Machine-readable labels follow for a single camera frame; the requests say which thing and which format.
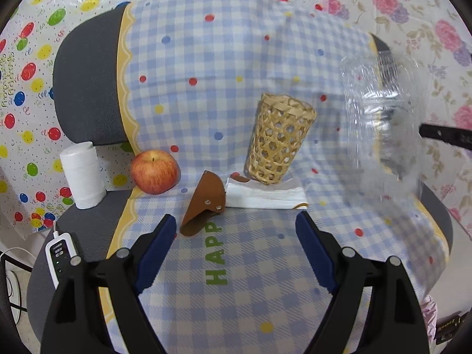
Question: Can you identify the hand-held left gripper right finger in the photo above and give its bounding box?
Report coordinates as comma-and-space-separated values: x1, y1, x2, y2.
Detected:
295, 210, 431, 354

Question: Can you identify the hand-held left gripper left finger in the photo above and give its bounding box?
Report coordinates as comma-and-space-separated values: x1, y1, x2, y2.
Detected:
40, 214, 178, 354

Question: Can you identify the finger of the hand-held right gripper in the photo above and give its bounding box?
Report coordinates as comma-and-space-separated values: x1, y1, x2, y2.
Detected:
418, 123, 472, 145

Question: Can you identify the grey fuzzy cloth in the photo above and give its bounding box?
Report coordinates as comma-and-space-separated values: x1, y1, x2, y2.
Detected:
380, 105, 419, 179

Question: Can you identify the clear plastic bag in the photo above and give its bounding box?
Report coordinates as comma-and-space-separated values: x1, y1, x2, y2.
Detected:
338, 50, 448, 303

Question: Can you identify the woven bamboo basket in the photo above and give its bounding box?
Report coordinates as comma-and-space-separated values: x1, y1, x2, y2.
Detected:
244, 93, 318, 185

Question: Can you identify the brown leather pouch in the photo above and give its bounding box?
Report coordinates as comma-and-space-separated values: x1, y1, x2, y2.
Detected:
179, 171, 226, 237

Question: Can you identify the white folded napkin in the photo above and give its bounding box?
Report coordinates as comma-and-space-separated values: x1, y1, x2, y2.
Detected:
224, 177, 309, 210

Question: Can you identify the red apple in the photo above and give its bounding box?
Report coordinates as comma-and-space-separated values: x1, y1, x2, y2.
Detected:
131, 149, 181, 195

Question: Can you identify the white power strip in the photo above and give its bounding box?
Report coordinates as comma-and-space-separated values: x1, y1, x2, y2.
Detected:
45, 232, 82, 290

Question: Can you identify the white paper roll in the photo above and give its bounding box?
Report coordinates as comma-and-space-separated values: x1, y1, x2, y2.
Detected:
60, 141, 107, 209

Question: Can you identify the floral print sheet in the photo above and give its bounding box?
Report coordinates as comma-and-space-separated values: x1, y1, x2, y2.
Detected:
324, 0, 472, 237

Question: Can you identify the pink plastic bag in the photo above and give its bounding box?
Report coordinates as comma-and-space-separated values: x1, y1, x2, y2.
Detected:
420, 297, 440, 334

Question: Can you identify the dark printed packet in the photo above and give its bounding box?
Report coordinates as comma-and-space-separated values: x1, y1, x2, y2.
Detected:
435, 315, 471, 345

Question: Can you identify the grey office chair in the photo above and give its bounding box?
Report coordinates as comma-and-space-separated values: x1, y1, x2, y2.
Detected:
26, 2, 454, 340

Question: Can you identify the balloon print sheet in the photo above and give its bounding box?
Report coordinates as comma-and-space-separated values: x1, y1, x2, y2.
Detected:
0, 0, 332, 237

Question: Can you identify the blue checked blanket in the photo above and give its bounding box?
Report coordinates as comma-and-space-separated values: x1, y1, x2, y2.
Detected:
99, 0, 450, 354

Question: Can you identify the white cable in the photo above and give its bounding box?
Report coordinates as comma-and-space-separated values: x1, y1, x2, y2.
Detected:
0, 229, 60, 264

